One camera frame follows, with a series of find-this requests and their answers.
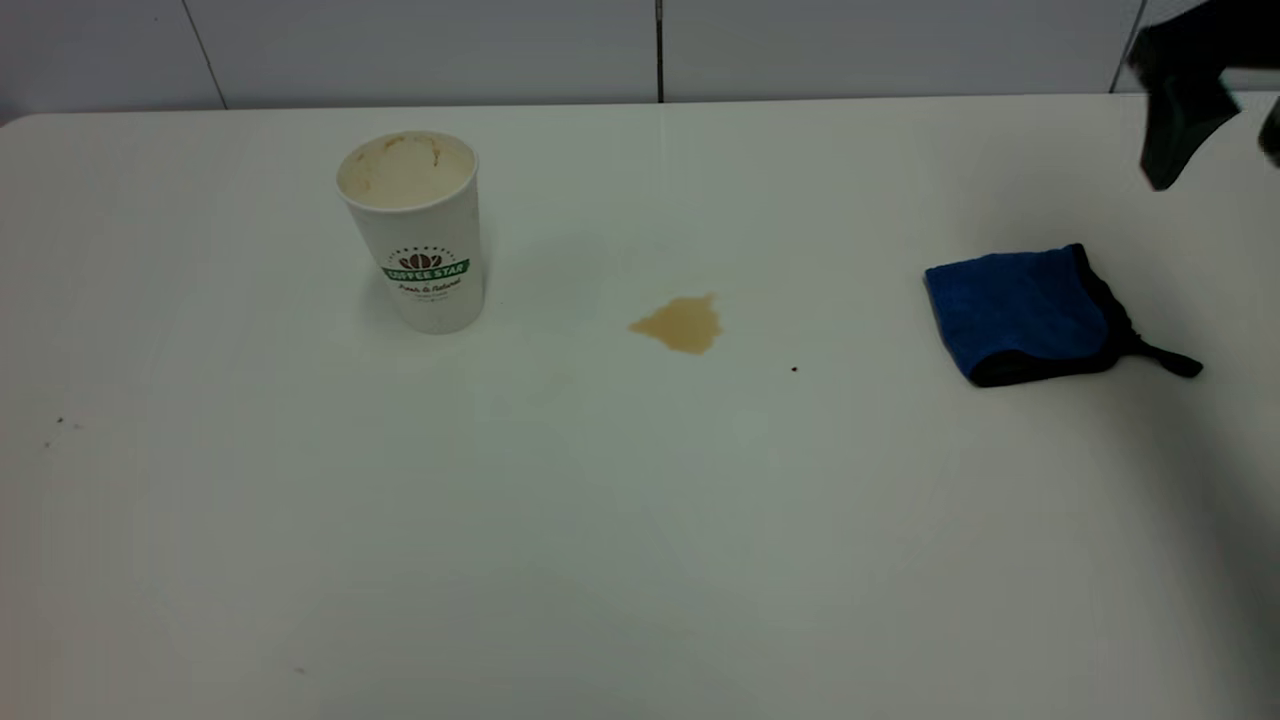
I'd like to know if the brown coffee spill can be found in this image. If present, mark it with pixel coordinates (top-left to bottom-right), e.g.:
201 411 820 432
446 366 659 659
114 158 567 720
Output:
628 293 722 356

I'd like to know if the blue cloth with black trim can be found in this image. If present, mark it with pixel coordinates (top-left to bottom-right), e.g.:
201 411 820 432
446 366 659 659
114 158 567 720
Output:
922 243 1204 389

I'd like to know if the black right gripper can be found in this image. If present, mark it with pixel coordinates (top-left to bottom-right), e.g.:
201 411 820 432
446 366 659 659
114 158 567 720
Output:
1128 0 1280 191

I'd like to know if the white paper coffee cup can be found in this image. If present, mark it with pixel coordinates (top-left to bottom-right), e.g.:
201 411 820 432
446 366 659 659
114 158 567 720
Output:
335 131 488 336

